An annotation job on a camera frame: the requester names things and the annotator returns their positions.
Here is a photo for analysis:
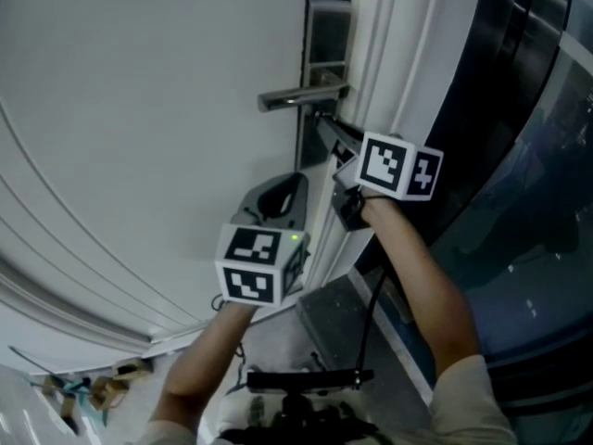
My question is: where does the thick black gripper cable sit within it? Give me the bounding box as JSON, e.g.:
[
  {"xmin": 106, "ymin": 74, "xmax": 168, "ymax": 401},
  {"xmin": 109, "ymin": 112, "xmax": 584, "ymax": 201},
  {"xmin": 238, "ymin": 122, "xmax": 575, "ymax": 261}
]
[{"xmin": 352, "ymin": 266, "xmax": 389, "ymax": 388}]

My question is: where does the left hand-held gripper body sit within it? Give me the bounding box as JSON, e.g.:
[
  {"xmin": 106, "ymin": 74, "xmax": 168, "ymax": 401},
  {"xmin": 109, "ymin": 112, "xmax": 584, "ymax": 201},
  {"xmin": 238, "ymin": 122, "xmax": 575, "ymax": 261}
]
[{"xmin": 214, "ymin": 207, "xmax": 311, "ymax": 308}]

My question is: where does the black chest-mounted device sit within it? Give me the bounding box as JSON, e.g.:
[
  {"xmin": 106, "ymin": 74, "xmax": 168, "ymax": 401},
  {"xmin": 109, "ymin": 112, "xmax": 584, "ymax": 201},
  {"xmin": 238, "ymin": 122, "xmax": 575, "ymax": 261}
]
[{"xmin": 220, "ymin": 368, "xmax": 381, "ymax": 445}]

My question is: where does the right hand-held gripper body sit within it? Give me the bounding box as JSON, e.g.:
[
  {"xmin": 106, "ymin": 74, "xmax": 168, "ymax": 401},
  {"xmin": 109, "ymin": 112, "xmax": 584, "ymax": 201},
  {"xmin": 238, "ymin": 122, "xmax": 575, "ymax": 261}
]
[{"xmin": 331, "ymin": 131, "xmax": 445, "ymax": 234}]

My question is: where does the silver lever door handle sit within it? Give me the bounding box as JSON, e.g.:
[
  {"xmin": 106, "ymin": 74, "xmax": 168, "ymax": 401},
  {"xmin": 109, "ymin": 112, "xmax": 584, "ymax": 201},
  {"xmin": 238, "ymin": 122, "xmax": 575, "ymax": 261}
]
[{"xmin": 257, "ymin": 69, "xmax": 351, "ymax": 113}]

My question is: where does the person's right forearm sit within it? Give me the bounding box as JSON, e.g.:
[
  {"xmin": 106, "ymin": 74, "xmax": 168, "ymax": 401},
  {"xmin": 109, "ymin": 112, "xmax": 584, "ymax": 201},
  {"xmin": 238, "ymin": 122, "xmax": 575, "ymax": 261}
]
[{"xmin": 360, "ymin": 196, "xmax": 484, "ymax": 391}]

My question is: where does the teal strap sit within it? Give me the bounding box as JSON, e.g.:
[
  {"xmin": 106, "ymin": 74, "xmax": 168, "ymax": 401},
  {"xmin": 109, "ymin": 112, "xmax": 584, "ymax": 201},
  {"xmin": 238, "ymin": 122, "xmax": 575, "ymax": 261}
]
[{"xmin": 59, "ymin": 376, "xmax": 112, "ymax": 426}]

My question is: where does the person's left forearm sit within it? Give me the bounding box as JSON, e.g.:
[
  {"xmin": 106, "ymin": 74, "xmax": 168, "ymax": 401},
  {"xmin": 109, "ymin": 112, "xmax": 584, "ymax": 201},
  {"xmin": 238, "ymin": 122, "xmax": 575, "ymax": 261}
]
[{"xmin": 155, "ymin": 299, "xmax": 259, "ymax": 424}]

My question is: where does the black wrist band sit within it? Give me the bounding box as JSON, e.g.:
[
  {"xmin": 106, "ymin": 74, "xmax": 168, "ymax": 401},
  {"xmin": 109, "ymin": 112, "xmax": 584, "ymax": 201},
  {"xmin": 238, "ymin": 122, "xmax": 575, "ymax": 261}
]
[{"xmin": 356, "ymin": 186, "xmax": 391, "ymax": 203}]

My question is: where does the person's white shoe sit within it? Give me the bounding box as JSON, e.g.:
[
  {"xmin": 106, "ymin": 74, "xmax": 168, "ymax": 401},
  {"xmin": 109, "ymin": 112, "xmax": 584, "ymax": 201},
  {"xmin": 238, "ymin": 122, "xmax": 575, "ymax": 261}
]
[{"xmin": 216, "ymin": 362, "xmax": 279, "ymax": 435}]

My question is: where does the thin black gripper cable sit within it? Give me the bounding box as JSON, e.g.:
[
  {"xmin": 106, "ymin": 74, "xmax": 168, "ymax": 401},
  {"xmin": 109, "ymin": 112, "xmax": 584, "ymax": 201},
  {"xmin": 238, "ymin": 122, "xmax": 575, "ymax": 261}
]
[{"xmin": 210, "ymin": 293, "xmax": 249, "ymax": 391}]

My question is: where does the black metal door frame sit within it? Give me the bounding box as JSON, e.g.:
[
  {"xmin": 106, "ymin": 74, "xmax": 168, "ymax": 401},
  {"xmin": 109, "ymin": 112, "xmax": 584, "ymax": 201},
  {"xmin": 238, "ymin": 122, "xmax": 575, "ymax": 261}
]
[{"xmin": 354, "ymin": 0, "xmax": 593, "ymax": 273}]

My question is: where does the person's beige shirt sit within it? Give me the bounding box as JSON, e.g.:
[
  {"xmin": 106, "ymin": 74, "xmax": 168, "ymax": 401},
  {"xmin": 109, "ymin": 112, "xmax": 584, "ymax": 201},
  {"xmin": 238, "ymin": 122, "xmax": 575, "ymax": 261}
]
[{"xmin": 136, "ymin": 353, "xmax": 519, "ymax": 445}]

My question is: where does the frosted glass door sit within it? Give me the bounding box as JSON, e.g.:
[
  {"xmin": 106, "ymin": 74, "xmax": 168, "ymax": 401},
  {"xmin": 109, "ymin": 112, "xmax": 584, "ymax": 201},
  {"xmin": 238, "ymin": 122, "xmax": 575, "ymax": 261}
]
[{"xmin": 430, "ymin": 39, "xmax": 593, "ymax": 416}]

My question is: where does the dark door lock plate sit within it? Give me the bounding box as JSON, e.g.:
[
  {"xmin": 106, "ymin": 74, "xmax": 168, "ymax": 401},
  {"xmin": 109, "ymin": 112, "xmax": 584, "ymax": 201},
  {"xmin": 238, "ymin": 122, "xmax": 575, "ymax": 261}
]
[{"xmin": 294, "ymin": 0, "xmax": 352, "ymax": 169}]

